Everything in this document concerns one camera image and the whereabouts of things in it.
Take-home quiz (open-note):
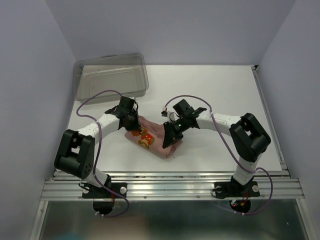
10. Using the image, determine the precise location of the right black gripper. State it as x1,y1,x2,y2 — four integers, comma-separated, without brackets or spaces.
162,116,189,149

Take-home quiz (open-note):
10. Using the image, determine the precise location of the pink t shirt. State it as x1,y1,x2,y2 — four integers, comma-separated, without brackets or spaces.
124,116,183,159

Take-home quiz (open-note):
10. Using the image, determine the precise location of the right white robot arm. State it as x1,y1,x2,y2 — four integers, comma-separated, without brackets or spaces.
161,99,271,199

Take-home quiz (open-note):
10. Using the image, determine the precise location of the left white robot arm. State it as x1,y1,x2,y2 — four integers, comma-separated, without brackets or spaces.
54,96,141,197

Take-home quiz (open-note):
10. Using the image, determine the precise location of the clear plastic bin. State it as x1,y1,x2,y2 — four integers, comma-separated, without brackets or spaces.
72,53,149,103

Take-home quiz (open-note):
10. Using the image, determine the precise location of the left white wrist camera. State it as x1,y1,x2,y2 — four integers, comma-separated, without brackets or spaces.
129,97,139,111

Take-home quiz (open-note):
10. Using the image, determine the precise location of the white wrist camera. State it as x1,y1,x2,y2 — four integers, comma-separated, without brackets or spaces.
161,106,177,123
129,97,139,111

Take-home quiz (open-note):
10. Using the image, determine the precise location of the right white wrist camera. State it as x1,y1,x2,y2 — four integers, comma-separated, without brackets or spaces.
161,106,177,123

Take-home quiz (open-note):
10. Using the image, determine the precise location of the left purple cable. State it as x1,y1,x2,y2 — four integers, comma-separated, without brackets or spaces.
76,89,130,218

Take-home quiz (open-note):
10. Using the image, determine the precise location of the purple cable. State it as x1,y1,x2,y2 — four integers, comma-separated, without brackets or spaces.
164,94,273,216
76,89,130,218

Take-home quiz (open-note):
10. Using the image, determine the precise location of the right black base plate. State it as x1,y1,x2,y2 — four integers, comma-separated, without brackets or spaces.
211,181,261,199

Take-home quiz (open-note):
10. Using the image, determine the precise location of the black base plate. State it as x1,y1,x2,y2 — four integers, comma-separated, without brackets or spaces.
79,182,127,200
211,181,261,199

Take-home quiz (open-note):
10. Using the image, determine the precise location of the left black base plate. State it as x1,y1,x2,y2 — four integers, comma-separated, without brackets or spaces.
79,182,127,200

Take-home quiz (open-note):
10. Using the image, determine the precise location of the aluminium rail frame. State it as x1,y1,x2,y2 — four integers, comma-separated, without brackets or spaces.
39,65,306,201

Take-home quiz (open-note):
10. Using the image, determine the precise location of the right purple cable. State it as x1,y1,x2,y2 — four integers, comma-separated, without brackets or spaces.
164,94,273,216

